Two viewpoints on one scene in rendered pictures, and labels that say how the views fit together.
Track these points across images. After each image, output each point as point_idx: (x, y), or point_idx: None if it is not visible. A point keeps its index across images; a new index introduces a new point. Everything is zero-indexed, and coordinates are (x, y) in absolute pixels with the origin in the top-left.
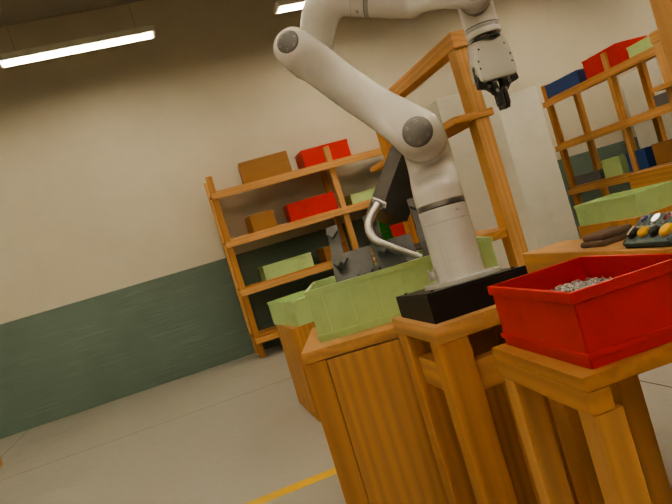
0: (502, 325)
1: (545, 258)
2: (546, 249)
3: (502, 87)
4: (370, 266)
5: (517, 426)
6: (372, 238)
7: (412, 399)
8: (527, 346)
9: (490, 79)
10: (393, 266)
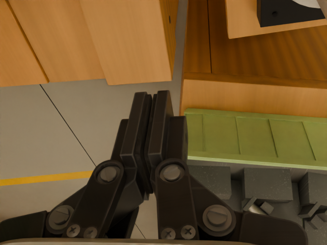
0: None
1: (163, 13)
2: (147, 47)
3: (123, 204)
4: (309, 227)
5: None
6: None
7: (318, 43)
8: None
9: (209, 243)
10: (325, 166)
